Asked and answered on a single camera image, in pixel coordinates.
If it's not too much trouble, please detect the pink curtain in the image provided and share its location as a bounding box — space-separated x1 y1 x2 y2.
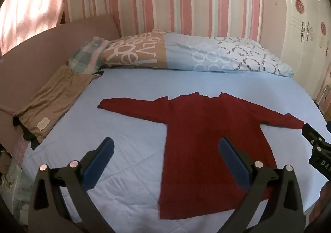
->
0 0 71 55

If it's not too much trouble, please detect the white wardrobe with stickers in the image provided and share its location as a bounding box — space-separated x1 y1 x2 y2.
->
281 0 331 104

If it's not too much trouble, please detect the red knit sweater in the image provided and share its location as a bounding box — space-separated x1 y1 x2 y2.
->
97 91 305 220

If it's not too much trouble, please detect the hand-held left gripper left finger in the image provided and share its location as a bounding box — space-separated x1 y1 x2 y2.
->
27 137 122 233

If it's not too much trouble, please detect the folded tan cloth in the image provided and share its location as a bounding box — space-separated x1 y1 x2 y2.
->
15 64 104 143

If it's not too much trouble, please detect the person's right forearm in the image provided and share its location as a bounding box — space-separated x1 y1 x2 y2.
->
309 180 331 223

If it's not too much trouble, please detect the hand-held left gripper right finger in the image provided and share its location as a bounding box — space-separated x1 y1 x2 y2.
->
215 137 306 233

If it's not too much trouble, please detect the light blue bed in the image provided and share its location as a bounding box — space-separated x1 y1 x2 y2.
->
22 67 327 233

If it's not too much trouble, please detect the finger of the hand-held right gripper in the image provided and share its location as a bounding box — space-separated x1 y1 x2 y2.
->
302 123 326 147

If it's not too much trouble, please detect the plaid pillow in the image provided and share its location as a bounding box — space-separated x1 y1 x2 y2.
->
68 37 112 74

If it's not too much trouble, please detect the pink headboard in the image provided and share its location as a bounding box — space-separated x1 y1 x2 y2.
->
0 14 122 151

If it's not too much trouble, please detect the patterned blue tan pillow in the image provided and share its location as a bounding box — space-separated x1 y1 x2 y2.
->
100 29 294 77

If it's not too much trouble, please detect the floral cloth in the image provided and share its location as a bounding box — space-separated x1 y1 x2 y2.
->
0 137 33 226

